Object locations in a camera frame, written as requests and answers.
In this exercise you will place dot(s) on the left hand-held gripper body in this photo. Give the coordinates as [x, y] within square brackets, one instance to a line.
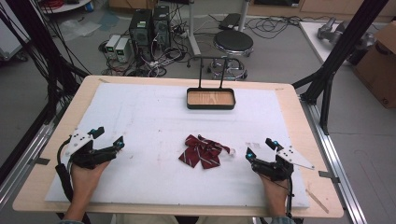
[81, 146]

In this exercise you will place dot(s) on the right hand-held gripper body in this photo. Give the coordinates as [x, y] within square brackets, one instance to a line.
[280, 169]

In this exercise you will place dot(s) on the person's right hand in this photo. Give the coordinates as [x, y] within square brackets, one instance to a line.
[276, 191]

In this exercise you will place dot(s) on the person's left hand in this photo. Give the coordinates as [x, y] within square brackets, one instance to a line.
[85, 180]

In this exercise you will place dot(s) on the white foam mat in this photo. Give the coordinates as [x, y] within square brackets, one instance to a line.
[149, 124]

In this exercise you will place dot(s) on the black tape strip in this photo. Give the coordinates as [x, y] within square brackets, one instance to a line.
[42, 161]
[328, 175]

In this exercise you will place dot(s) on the thin wooden stick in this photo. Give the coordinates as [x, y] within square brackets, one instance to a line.
[317, 200]

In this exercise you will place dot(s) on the red striped bow tie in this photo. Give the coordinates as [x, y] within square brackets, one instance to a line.
[202, 152]

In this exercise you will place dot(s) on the black tray with wooden bottom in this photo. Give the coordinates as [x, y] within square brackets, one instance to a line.
[210, 99]

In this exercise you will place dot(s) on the white power supply unit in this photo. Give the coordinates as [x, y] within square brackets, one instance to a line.
[122, 49]
[112, 45]

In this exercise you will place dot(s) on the person's beige trousers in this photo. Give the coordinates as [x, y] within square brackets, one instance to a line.
[186, 219]

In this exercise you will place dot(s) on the black round stool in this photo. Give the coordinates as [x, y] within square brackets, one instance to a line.
[233, 42]

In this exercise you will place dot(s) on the black computer tower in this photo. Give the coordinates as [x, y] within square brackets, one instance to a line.
[162, 25]
[140, 29]

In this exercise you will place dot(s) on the white platform board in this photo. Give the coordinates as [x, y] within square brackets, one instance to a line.
[314, 37]

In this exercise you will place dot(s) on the flat black box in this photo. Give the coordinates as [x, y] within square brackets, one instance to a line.
[229, 21]

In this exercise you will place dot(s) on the brown cardboard box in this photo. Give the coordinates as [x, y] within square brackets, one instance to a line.
[378, 65]

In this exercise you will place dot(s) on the grey metal table leg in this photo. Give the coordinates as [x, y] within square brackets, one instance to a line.
[193, 28]
[243, 14]

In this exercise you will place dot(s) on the aluminium rail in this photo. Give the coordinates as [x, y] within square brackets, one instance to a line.
[336, 161]
[21, 161]

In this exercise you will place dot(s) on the black metal frame stand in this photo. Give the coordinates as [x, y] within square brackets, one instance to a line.
[40, 46]
[336, 56]

